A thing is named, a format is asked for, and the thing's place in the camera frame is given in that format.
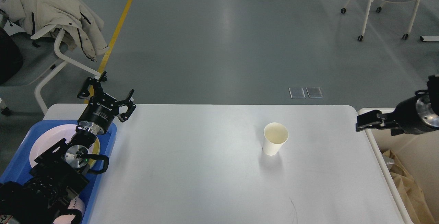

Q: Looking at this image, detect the silver foil bag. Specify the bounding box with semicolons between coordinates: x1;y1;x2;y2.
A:
382;155;394;167

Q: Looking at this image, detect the white paper cup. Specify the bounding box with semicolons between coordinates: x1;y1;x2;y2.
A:
262;122;289;156

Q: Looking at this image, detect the yellow plate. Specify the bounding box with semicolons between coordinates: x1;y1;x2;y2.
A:
88;138;100;168

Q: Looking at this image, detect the clear floor plate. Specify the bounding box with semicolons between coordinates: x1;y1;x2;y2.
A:
306;87;323;98
289;87;306;99

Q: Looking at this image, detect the white chair left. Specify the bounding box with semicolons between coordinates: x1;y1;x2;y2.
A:
1;24;107;114

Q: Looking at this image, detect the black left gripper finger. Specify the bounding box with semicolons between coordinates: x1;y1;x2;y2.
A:
116;91;137;122
77;72;108;99

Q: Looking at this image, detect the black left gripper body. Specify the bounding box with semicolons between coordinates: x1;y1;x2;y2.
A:
78;94;119;135

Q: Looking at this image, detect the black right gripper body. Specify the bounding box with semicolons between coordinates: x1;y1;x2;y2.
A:
391;94;439;135

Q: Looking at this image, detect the black bag on chair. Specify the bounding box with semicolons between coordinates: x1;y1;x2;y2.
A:
0;28;24;84

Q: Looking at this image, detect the beige jacket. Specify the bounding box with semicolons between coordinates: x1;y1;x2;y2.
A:
0;0;109;61

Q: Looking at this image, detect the right clear floor plate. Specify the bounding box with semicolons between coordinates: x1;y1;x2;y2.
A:
306;87;323;98

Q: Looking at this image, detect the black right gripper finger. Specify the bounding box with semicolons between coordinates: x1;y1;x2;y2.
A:
355;110;400;132

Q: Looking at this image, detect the brown paper sheet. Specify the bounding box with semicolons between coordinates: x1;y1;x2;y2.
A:
382;150;435;224

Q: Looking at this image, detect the left clear floor plate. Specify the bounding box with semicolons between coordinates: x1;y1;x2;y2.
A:
289;87;306;99

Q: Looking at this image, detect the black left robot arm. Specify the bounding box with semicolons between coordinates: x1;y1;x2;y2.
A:
1;71;136;224

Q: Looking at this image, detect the white plastic bin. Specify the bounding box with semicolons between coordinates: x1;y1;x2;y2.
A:
362;129;439;224

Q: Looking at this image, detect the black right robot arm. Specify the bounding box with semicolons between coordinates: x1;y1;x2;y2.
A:
355;74;439;135

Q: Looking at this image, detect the pink plate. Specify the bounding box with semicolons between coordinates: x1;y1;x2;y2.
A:
29;124;76;168

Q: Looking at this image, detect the pink ribbed mug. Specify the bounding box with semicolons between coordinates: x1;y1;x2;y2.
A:
67;197;85;224

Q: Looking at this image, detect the white bar on floor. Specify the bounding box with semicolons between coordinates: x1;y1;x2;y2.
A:
419;35;439;42

